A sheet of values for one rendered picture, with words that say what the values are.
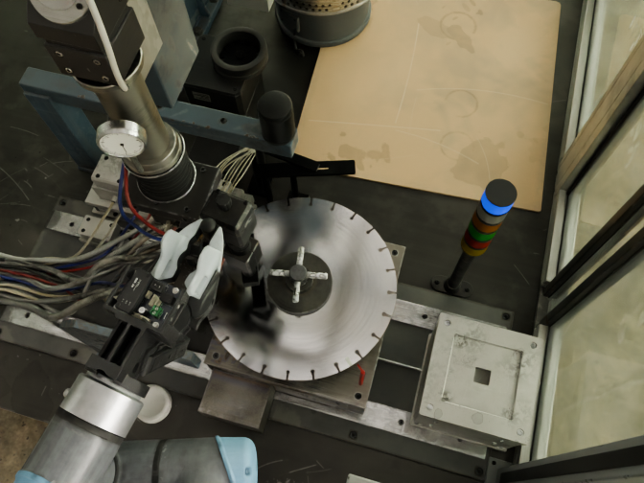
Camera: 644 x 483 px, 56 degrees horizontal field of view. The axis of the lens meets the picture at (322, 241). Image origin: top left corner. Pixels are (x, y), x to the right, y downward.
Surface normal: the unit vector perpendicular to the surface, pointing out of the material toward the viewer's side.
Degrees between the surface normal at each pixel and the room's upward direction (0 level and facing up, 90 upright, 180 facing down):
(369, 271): 0
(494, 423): 0
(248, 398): 0
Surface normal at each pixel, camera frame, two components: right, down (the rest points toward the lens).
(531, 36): -0.02, -0.39
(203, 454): -0.04, -0.78
